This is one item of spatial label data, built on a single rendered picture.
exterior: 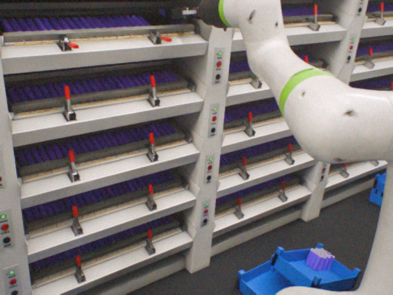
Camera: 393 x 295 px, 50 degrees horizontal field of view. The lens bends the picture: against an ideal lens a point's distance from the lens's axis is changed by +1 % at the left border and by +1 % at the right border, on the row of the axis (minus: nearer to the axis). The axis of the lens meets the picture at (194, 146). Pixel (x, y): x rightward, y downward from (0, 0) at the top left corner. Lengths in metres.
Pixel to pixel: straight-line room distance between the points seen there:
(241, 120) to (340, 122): 1.03
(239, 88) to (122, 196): 0.56
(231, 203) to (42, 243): 0.82
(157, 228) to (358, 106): 1.12
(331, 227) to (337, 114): 1.58
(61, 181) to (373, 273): 0.85
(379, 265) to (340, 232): 1.34
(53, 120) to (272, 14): 0.63
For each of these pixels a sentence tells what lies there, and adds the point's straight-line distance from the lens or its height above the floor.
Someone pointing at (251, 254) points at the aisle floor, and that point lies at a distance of 1.91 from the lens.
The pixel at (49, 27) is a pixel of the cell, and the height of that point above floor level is 0.98.
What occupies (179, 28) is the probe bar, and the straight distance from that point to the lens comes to 1.33.
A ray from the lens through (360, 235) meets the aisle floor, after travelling 2.21.
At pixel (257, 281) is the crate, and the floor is 0.00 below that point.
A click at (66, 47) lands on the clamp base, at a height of 0.94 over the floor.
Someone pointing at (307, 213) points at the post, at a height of 0.05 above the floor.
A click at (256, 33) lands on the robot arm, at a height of 1.02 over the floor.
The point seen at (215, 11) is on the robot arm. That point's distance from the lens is 1.10.
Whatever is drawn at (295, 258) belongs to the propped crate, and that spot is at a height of 0.07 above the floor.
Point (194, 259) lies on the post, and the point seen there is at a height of 0.07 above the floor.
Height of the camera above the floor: 1.19
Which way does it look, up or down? 25 degrees down
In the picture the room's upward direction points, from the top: 4 degrees clockwise
